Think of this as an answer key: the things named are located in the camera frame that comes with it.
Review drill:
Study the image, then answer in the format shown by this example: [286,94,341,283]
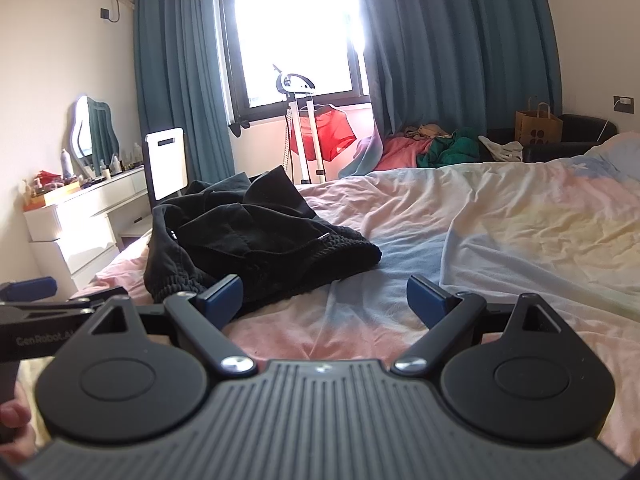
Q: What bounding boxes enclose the black framed window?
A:
[216,0,372,124]

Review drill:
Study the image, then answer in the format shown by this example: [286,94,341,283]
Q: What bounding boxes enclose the white dresser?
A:
[22,165,154,296]

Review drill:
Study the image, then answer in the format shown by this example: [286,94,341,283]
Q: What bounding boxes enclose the brown paper bag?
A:
[515,96,565,147]

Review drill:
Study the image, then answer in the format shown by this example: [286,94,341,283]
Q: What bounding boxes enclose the person's left hand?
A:
[0,400,33,465]

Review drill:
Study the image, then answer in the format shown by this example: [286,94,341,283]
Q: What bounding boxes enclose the red hanging garment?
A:
[290,104,357,162]

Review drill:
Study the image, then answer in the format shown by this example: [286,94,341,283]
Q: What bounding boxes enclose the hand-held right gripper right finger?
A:
[391,275,563,377]

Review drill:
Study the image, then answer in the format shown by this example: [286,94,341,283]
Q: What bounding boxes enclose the white garment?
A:
[477,135,524,163]

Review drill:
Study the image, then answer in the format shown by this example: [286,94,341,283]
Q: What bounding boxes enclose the pastel quilt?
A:
[0,132,640,461]

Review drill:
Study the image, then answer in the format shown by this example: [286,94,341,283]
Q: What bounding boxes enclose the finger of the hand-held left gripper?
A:
[0,277,57,306]
[64,286,130,312]

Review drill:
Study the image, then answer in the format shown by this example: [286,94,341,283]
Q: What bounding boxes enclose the white chair back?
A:
[142,127,187,202]

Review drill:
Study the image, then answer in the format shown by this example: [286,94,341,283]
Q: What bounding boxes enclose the pink blue cloth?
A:
[351,124,387,179]

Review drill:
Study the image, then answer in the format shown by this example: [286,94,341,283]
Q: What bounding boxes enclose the wavy frame mirror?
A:
[68,94,121,171]

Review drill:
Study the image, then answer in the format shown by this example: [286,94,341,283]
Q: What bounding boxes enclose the wooden tray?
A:
[22,180,82,209]

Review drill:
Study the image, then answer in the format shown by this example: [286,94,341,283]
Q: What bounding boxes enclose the beige garment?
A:
[404,123,454,142]

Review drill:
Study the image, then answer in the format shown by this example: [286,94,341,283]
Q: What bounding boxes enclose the green garment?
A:
[416,128,489,169]

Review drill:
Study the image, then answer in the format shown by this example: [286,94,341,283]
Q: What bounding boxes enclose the white garment steamer stand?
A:
[272,63,329,185]

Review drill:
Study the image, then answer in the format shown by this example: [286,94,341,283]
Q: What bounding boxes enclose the black sofa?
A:
[487,114,622,164]

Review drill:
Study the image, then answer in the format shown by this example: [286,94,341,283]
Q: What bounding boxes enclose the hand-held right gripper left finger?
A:
[89,275,258,378]

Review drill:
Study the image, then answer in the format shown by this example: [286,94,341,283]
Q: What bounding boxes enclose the pink garment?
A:
[374,135,434,174]

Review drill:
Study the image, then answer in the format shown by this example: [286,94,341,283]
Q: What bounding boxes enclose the black pants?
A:
[145,165,383,318]

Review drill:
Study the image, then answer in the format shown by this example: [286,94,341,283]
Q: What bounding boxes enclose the group of cosmetic bottles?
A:
[20,142,147,206]

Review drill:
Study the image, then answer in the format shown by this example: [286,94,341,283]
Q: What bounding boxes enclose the teal curtain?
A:
[132,0,237,182]
[356,0,564,137]

